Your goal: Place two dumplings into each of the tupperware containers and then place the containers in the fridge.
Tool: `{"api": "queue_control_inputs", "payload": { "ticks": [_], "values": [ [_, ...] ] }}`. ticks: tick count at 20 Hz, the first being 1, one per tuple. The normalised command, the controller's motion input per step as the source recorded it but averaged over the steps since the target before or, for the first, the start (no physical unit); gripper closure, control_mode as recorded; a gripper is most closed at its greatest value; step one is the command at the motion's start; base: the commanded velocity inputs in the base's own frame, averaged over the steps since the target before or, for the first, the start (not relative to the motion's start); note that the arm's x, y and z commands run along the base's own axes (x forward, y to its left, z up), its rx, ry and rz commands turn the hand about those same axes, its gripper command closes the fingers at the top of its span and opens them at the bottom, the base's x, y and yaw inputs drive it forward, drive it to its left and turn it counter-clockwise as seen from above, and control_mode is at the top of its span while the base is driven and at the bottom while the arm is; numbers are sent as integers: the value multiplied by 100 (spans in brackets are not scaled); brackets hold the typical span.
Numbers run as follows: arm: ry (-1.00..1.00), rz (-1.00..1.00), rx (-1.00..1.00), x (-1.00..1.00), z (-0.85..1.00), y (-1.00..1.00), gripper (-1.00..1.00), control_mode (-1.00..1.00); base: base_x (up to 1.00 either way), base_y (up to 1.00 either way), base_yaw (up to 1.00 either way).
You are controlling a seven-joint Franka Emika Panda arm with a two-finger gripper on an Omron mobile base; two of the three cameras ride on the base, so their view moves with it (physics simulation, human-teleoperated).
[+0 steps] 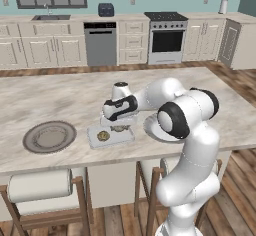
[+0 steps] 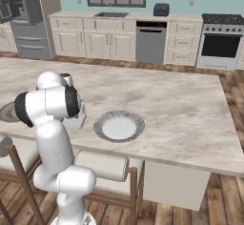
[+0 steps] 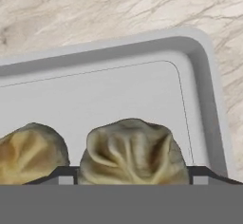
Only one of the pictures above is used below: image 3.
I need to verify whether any pale pleated dumpling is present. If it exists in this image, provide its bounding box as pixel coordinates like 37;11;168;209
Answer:
77;118;191;186

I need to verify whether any golden brown pleated dumpling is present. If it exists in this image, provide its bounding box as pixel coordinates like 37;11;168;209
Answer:
0;121;71;186

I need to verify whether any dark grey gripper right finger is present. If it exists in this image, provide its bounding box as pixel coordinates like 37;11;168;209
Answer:
187;165;243;186

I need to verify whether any grey tray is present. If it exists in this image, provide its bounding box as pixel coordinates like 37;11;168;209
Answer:
0;27;236;186

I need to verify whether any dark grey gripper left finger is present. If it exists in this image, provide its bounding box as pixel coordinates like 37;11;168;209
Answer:
26;165;80;186

